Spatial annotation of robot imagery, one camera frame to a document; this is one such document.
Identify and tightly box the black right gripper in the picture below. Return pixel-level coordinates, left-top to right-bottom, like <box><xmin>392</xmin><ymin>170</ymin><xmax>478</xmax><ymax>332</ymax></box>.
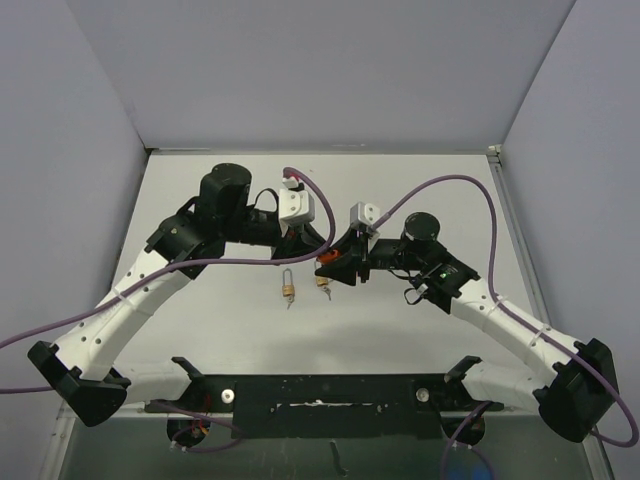
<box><xmin>315</xmin><ymin>226</ymin><xmax>424</xmax><ymax>284</ymax></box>

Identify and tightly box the orange black Opel padlock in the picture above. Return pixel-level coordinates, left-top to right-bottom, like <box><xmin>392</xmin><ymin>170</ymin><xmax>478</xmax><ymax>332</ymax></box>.
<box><xmin>316</xmin><ymin>249</ymin><xmax>341</xmax><ymax>265</ymax></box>

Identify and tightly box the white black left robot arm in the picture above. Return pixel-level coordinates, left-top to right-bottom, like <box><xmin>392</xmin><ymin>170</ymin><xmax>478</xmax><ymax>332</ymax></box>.
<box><xmin>27</xmin><ymin>163</ymin><xmax>336</xmax><ymax>427</ymax></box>

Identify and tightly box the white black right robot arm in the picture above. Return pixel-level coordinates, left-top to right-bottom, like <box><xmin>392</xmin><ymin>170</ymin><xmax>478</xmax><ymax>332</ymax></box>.
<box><xmin>316</xmin><ymin>212</ymin><xmax>618</xmax><ymax>443</ymax></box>

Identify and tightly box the brass long-shackle padlock left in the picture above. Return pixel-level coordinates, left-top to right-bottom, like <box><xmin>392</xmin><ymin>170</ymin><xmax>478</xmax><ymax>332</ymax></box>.
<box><xmin>282</xmin><ymin>268</ymin><xmax>295</xmax><ymax>301</ymax></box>

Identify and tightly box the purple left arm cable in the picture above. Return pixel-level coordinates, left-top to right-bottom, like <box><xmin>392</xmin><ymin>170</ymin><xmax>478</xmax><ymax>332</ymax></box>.
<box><xmin>0</xmin><ymin>167</ymin><xmax>335</xmax><ymax>394</ymax></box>

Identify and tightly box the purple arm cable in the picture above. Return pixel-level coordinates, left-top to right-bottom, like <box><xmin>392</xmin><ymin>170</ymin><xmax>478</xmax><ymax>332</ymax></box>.
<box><xmin>372</xmin><ymin>174</ymin><xmax>636</xmax><ymax>447</ymax></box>
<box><xmin>0</xmin><ymin>167</ymin><xmax>335</xmax><ymax>394</ymax></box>

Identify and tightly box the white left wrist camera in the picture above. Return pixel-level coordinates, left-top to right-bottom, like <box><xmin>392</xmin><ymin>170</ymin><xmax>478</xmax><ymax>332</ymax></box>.
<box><xmin>278</xmin><ymin>170</ymin><xmax>315</xmax><ymax>227</ymax></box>

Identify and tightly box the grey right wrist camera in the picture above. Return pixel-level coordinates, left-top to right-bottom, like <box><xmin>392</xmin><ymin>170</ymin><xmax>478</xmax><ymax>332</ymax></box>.
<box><xmin>349</xmin><ymin>202</ymin><xmax>381</xmax><ymax>234</ymax></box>

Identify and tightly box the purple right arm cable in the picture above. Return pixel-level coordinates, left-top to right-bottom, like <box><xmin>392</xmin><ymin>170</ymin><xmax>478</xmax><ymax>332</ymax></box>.
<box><xmin>372</xmin><ymin>174</ymin><xmax>636</xmax><ymax>447</ymax></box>

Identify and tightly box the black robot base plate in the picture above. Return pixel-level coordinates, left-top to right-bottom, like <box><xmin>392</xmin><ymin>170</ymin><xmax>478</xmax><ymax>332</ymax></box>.
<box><xmin>144</xmin><ymin>367</ymin><xmax>480</xmax><ymax>451</ymax></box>

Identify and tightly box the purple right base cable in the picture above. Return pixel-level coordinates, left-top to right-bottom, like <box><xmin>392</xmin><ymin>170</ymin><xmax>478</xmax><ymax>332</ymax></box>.
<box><xmin>436</xmin><ymin>402</ymin><xmax>496</xmax><ymax>480</ymax></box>

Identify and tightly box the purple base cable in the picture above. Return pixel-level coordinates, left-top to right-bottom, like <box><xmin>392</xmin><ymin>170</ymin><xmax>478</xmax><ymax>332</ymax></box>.
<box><xmin>149</xmin><ymin>404</ymin><xmax>247</xmax><ymax>454</ymax></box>
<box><xmin>436</xmin><ymin>402</ymin><xmax>496</xmax><ymax>480</ymax></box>

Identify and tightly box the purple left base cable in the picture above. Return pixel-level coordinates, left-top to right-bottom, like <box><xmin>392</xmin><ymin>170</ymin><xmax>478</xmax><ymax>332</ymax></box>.
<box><xmin>149</xmin><ymin>404</ymin><xmax>247</xmax><ymax>454</ymax></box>

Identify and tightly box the aluminium table edge rail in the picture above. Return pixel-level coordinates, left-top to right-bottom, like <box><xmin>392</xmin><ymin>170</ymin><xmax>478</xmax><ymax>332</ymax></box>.
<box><xmin>487</xmin><ymin>144</ymin><xmax>614</xmax><ymax>480</ymax></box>

